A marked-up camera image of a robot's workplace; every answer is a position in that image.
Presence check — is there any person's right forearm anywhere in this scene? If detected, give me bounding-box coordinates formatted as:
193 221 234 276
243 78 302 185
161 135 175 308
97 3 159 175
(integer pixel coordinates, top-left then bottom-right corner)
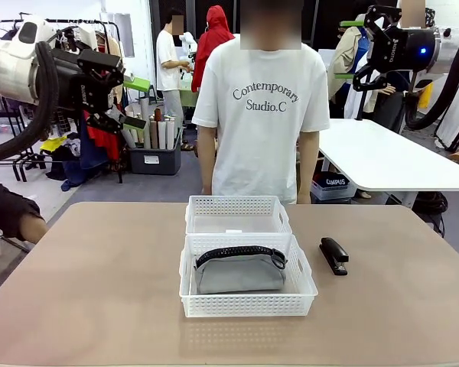
197 125 216 196

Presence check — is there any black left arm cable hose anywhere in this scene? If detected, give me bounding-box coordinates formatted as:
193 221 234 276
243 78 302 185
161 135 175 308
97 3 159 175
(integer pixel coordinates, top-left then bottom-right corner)
0 41 61 162

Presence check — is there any grey pencil case black zipper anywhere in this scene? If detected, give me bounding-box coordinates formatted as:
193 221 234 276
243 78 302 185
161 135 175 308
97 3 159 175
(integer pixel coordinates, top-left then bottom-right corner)
193 245 289 296

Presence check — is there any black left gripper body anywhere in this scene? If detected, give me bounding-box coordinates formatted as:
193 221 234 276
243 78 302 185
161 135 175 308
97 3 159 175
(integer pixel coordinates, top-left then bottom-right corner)
68 71 115 115

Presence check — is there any beige trench coat on mannequin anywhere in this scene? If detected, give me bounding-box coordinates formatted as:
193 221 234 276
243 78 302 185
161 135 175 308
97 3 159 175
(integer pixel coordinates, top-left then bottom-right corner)
327 24 372 104

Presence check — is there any white crate with Campus print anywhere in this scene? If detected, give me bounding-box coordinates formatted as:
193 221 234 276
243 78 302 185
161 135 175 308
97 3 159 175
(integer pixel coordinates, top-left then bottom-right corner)
311 171 357 203

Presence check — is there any tall grey paper roll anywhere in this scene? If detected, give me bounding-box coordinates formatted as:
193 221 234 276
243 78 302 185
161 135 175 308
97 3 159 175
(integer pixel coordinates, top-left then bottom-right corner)
138 96 152 150

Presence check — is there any black bag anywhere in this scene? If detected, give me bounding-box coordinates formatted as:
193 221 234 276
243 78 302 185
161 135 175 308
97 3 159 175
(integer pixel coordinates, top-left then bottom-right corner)
412 190 449 227

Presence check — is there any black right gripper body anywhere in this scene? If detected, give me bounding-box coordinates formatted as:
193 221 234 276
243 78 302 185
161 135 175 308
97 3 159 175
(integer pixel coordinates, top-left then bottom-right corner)
377 28 440 74

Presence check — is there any dark grey storage bin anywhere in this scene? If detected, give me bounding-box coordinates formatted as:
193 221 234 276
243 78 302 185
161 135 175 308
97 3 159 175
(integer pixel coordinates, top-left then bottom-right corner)
127 128 184 176

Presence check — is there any seated person in black shorts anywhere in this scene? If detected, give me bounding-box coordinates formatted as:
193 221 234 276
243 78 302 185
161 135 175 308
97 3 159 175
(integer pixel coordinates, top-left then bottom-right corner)
0 164 50 244

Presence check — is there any tilted white paper roll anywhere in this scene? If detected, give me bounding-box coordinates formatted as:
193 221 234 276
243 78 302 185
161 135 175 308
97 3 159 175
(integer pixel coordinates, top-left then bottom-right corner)
120 128 138 148

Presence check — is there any person's left forearm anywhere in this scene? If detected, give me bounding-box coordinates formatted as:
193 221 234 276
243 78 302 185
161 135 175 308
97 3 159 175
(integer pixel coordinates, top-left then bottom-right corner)
295 132 322 205

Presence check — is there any black stapler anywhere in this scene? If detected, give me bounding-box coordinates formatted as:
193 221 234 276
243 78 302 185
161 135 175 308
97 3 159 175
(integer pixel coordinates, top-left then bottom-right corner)
318 236 350 278

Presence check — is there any small white perforated plastic basket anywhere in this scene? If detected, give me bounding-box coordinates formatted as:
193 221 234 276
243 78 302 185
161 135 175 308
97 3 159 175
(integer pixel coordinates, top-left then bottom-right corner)
184 195 295 236

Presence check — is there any red dress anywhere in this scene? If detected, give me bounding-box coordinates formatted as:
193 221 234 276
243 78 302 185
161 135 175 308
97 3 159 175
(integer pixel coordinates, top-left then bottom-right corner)
82 110 122 162

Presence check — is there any green covered table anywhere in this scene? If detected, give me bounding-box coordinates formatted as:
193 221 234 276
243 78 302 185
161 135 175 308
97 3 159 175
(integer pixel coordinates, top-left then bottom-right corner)
179 88 200 109

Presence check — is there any yellow garment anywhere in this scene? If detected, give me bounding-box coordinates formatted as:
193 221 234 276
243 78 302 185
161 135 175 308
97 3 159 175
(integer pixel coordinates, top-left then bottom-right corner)
39 135 69 153

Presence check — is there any brown paper roll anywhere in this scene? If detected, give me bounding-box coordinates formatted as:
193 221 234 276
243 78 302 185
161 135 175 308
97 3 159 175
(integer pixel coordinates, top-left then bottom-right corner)
149 116 160 150

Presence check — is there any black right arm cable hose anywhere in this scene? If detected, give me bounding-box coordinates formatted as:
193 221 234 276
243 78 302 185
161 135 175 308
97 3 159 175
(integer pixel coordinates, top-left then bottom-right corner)
405 37 459 132

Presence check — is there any white side table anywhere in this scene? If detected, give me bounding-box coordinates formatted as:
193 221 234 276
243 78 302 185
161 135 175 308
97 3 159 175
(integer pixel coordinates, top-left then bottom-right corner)
316 118 459 210

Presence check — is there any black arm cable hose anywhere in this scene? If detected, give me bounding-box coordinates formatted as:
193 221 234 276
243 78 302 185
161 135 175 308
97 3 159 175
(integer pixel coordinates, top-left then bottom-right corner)
0 41 61 162
405 37 459 132

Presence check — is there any red hooded coat on mannequin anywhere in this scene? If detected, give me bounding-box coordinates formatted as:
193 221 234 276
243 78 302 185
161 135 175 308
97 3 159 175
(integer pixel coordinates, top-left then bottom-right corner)
190 5 236 93

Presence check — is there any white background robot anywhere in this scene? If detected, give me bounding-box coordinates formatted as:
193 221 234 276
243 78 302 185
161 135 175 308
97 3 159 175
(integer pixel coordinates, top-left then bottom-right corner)
179 31 198 73

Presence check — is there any large white perforated plastic basket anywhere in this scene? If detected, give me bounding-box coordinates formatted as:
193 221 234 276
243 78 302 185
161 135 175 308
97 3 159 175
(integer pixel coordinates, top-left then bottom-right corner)
178 233 320 319

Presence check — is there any person in white printed t-shirt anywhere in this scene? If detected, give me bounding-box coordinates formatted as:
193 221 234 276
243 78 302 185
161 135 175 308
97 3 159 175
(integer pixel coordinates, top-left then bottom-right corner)
190 0 331 206

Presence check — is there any blue denim garment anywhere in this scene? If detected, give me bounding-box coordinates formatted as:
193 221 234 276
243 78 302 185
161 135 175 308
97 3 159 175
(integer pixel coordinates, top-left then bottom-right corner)
60 118 110 192

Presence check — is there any background person in white shirt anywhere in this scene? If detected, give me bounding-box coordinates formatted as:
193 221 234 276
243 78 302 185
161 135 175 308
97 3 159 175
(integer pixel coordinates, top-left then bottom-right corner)
155 8 187 132

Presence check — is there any black clothes rack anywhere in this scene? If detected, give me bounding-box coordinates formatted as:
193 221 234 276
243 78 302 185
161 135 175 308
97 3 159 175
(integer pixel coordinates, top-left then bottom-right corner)
0 12 124 184

